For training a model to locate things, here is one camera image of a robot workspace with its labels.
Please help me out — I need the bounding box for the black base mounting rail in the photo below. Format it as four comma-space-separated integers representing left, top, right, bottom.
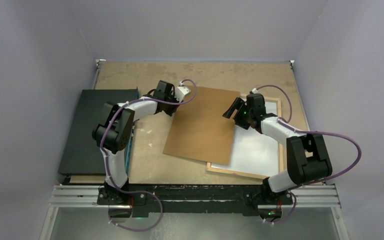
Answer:
97, 183, 293, 218

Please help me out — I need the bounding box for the aluminium extrusion rail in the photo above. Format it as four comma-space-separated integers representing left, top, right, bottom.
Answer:
49, 185, 341, 208

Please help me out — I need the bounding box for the black foam pad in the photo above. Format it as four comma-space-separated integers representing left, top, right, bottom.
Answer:
57, 88, 139, 176

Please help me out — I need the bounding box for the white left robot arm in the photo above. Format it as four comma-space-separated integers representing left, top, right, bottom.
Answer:
92, 80, 192, 205

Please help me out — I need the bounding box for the white wooden picture frame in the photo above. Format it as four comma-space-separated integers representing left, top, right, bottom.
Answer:
206, 96, 285, 180

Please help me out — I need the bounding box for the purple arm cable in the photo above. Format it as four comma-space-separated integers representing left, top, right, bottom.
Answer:
250, 84, 362, 226
99, 78, 198, 232

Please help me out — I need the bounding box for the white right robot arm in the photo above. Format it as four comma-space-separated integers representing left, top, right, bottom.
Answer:
222, 93, 333, 204

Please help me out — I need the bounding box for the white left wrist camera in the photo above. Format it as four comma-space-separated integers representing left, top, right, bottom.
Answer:
174, 85, 192, 103

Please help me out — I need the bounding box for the colour photo print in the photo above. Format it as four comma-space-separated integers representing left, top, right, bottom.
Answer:
210, 100, 281, 178

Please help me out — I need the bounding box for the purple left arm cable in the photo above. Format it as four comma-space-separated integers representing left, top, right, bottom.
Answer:
99, 78, 198, 232

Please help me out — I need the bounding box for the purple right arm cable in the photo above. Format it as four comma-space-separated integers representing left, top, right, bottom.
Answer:
250, 84, 362, 226

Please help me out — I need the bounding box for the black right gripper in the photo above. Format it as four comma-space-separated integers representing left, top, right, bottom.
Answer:
222, 97, 253, 130

